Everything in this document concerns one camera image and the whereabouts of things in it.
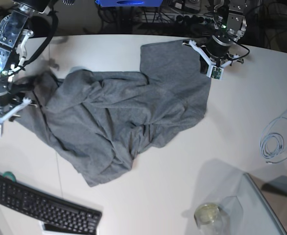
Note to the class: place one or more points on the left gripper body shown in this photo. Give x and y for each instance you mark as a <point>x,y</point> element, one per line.
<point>216,54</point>

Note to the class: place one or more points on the grey t-shirt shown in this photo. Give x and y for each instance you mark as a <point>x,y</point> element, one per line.
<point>101,121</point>

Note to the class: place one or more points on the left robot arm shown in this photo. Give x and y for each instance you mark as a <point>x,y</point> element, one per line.
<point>230,24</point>

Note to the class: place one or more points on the power strip with red light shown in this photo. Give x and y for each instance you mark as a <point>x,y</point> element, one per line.
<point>194,19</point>

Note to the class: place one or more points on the green tape roll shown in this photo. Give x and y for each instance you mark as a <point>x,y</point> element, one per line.
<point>9,175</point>

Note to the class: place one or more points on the blue box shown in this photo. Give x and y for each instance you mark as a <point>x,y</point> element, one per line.
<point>139,3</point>

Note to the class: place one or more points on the black computer keyboard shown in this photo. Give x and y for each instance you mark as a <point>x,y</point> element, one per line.
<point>48,209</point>

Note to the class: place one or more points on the clear glass jar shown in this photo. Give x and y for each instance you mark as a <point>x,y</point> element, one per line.
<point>211,220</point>

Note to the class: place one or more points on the clear plastic box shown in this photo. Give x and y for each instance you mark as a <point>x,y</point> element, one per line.
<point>247,212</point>

